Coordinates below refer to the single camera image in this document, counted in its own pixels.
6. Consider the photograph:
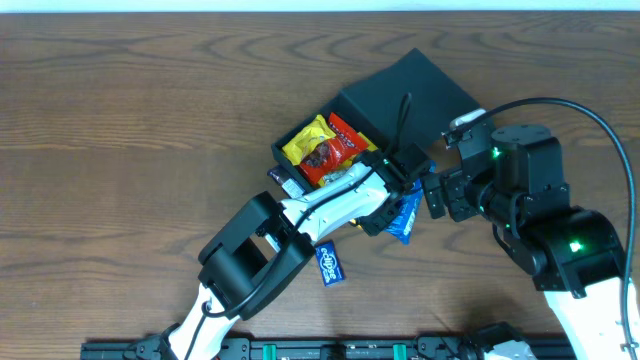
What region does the blue Eclipse mint box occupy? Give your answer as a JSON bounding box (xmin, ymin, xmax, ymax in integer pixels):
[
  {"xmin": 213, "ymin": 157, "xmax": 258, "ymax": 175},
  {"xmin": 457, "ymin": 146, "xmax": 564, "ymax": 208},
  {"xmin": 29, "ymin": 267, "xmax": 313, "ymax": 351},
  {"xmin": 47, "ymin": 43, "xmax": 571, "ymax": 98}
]
[{"xmin": 315, "ymin": 240, "xmax": 346, "ymax": 287}]

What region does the yellow Hacks candy bag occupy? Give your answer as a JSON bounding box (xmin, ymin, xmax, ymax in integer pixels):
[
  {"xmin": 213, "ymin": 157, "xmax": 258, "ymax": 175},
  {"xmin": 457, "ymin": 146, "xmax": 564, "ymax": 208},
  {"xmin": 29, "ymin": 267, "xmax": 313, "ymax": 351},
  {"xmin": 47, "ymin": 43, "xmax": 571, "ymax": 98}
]
[{"xmin": 317, "ymin": 132, "xmax": 378, "ymax": 187}]

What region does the red candy bag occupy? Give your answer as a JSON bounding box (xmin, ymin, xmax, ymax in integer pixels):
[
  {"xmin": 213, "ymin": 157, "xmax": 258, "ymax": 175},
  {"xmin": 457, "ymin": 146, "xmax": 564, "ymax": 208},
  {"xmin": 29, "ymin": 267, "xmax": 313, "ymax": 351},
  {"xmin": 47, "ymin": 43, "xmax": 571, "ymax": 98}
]
[{"xmin": 298, "ymin": 113, "xmax": 369, "ymax": 186}]

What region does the dark green box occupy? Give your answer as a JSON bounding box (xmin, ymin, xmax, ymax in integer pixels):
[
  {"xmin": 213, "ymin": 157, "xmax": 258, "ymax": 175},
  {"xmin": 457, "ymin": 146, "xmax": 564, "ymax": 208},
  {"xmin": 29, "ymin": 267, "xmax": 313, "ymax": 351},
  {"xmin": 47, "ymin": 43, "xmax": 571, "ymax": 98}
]
[{"xmin": 271, "ymin": 49, "xmax": 481, "ymax": 191}]

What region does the yellow snack packet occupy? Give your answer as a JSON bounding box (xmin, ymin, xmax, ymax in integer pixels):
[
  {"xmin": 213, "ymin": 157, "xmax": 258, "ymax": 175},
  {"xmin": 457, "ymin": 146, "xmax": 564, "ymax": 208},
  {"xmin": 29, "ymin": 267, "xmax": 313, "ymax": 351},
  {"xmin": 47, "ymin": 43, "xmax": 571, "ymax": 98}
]
[
  {"xmin": 350, "ymin": 219, "xmax": 362, "ymax": 229},
  {"xmin": 282, "ymin": 114, "xmax": 336, "ymax": 165}
]

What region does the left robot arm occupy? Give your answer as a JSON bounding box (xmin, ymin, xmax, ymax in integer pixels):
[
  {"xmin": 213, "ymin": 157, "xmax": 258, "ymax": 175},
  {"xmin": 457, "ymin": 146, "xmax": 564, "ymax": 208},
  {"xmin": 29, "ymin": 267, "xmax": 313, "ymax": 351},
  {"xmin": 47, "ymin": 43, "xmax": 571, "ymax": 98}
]
[{"xmin": 156, "ymin": 144, "xmax": 435, "ymax": 359}]

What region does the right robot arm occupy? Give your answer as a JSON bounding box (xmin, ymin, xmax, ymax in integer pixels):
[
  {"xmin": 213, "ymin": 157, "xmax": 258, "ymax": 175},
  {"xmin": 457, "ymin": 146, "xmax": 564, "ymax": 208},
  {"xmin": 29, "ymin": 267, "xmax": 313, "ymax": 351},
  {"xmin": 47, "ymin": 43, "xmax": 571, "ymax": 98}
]
[{"xmin": 422, "ymin": 125, "xmax": 639, "ymax": 359}]

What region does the blue snack bar wrapper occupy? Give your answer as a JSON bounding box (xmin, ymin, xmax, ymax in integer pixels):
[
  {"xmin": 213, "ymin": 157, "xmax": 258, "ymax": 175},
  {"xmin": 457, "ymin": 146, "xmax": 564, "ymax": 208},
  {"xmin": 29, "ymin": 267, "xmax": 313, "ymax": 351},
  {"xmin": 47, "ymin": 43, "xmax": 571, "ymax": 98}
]
[{"xmin": 385, "ymin": 179, "xmax": 424, "ymax": 245}]

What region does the dark blue snack bar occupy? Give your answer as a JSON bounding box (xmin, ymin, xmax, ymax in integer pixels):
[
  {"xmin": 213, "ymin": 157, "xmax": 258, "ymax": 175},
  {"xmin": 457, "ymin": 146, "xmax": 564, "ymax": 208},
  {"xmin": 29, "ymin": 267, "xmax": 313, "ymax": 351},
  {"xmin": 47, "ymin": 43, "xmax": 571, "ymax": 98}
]
[{"xmin": 267, "ymin": 165, "xmax": 305, "ymax": 198}]

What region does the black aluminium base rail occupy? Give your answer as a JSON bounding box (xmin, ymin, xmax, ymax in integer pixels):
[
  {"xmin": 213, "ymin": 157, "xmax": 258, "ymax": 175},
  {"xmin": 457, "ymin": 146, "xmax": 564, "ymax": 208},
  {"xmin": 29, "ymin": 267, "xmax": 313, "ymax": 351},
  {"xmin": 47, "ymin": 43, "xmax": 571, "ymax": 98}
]
[{"xmin": 79, "ymin": 319, "xmax": 578, "ymax": 360}]

